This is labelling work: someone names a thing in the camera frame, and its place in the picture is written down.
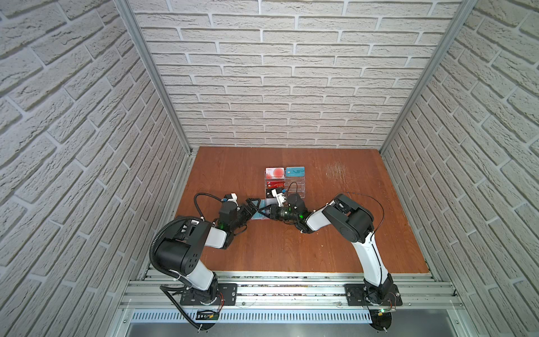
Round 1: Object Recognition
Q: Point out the teal VIP card in stand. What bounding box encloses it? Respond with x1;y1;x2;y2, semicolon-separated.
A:
285;167;305;178

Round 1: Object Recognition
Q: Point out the aluminium mounting rail frame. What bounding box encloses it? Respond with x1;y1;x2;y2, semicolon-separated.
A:
107;268;478;336

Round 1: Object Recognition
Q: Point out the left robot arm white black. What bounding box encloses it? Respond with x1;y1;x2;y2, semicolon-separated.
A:
149;193;261;304

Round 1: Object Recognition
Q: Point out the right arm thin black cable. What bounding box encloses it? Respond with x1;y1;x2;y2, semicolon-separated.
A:
284;181;386;237

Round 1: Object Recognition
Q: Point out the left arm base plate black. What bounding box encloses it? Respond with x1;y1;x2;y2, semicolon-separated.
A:
181;283;238;306

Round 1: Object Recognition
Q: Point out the small circuit board left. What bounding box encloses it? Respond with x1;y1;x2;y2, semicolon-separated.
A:
196;310;220;321

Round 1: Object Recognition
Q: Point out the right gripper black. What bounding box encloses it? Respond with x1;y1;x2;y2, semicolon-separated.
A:
259;204;300;222

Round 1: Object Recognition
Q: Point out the red leather card wallet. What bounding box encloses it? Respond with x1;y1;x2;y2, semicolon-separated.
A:
251;198;279;220

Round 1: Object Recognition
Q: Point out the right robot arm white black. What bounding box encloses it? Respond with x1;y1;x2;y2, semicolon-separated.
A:
258;193;394;305

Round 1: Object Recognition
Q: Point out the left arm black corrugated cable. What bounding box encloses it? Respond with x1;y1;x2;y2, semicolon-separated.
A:
148;192;224;279

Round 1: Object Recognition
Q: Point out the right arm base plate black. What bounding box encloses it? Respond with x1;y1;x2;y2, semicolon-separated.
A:
344;284;403;307

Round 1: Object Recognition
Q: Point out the white red circle card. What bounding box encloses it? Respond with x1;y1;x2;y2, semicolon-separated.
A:
265;167;285;180

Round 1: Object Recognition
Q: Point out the red VIP card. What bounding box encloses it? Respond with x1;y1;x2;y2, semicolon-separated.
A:
266;181;285;190

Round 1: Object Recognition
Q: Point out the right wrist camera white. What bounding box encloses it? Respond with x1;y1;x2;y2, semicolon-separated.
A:
271;188;286;207

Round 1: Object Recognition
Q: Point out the clear acrylic card display stand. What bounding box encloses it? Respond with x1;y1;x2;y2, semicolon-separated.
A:
265;167;306;198

